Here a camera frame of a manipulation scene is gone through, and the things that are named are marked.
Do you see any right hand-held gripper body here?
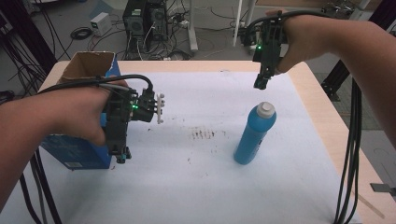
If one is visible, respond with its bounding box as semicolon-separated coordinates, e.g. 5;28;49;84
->
247;12;288;78

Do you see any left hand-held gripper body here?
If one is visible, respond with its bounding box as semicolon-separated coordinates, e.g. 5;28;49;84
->
102;88;166;149

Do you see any blue cardboard box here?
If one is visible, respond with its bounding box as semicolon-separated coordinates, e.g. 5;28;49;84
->
39;50;123;171

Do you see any blue bottle with white cap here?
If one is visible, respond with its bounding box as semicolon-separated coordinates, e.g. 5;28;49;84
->
233;101;277;166

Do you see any person's right hand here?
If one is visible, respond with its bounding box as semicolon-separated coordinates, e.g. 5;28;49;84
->
265;8;341;76

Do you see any person's left hand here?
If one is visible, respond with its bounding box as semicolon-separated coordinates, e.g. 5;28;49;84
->
46;78;132;147

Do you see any white table leg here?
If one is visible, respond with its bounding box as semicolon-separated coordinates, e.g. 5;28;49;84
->
233;0;257;48
186;0;199;52

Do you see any black metal stand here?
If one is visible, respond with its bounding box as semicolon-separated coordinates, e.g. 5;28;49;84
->
320;59;353;103

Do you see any white power strip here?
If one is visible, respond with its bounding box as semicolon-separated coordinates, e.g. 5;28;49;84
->
173;19;191;30

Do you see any white box device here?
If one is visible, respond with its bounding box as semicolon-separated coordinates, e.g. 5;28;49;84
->
90;11;113;37

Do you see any black computer tower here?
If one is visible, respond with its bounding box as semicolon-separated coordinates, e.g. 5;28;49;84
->
145;0;170;43
121;0;148;60

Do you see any thin wooden stick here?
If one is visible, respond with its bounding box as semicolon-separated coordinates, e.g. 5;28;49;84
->
357;193;387;219

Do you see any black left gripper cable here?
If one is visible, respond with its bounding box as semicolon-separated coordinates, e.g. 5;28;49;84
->
36;74;155;95

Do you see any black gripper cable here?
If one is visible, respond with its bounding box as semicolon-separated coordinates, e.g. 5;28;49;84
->
245;9;364;224
36;74;155;95

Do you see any coiled black cable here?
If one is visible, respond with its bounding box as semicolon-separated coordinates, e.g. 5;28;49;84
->
70;26;93;41

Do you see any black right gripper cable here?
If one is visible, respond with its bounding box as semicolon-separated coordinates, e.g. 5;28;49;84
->
245;9;364;224

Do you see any black metal frame strut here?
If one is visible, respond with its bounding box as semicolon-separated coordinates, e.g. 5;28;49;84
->
0;0;59;77

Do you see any grey metal bracket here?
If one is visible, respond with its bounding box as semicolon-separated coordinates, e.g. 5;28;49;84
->
369;182;396;198

